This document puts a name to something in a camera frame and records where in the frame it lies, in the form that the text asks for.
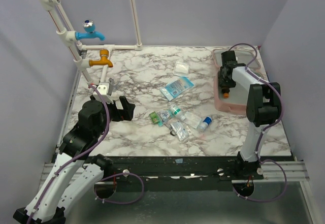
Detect green sachet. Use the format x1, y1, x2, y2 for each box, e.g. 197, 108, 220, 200
149, 111, 160, 124

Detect blue faucet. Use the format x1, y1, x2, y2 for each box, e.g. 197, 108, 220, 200
75, 19, 105, 41

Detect white gauze packet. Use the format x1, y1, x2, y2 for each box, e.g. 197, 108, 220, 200
173, 62, 190, 77

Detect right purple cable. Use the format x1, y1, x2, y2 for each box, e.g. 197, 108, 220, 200
228, 43, 288, 203

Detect alcohol pad packets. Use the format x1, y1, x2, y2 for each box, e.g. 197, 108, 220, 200
170, 121, 192, 142

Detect blue capped small bottle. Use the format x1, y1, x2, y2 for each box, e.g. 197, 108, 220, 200
197, 116, 212, 132

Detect chrome faucet valve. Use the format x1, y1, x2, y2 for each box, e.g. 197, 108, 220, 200
109, 78, 121, 92

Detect brown medicine bottle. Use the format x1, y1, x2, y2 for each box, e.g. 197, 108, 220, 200
221, 88, 230, 99

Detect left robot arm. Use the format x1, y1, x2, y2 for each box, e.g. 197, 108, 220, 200
13, 96, 136, 223

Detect clear bag teal pads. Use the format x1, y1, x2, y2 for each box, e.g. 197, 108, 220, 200
184, 112, 202, 129

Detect blue wipes packet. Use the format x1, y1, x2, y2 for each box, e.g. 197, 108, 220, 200
160, 77, 194, 101

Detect pink medicine kit case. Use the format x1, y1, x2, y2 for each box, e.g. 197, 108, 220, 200
214, 46, 268, 115

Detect white pvc pipe frame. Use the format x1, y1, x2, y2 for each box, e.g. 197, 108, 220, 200
39, 0, 143, 85

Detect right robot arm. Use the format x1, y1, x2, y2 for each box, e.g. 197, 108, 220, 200
217, 50, 282, 179

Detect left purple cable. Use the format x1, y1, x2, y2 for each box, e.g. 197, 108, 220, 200
25, 84, 145, 224

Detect purple cable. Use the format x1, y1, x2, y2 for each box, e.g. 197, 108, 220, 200
228, 43, 288, 203
25, 84, 145, 224

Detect green capped white bottle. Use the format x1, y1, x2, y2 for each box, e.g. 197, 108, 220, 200
169, 104, 186, 121

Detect pill blister bag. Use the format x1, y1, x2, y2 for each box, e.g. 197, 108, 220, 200
157, 109, 174, 126

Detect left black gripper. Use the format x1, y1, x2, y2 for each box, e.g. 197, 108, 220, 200
92, 94, 135, 138

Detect orange faucet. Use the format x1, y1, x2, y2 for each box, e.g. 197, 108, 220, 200
89, 49, 113, 68

